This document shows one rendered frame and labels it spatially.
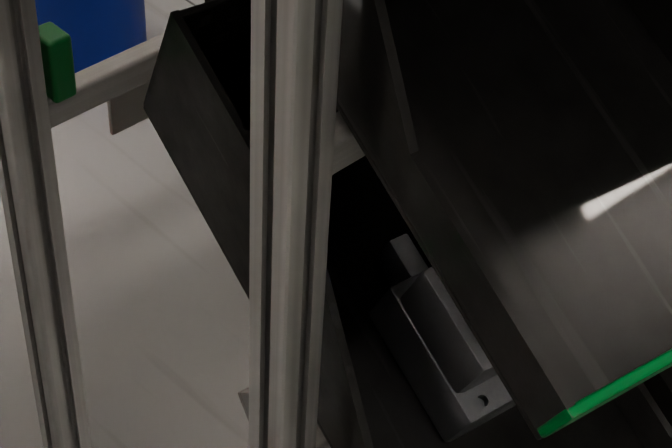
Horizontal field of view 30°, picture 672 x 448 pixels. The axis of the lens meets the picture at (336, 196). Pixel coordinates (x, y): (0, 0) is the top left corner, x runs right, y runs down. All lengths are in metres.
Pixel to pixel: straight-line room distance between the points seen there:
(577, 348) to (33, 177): 0.27
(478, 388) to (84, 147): 0.80
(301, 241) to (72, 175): 0.82
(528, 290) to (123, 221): 0.80
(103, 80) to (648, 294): 0.27
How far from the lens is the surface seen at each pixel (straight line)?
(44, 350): 0.64
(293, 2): 0.35
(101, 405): 1.02
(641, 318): 0.41
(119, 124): 0.61
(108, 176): 1.22
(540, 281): 0.40
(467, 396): 0.50
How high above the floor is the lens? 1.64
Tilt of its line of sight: 41 degrees down
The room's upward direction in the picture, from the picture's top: 4 degrees clockwise
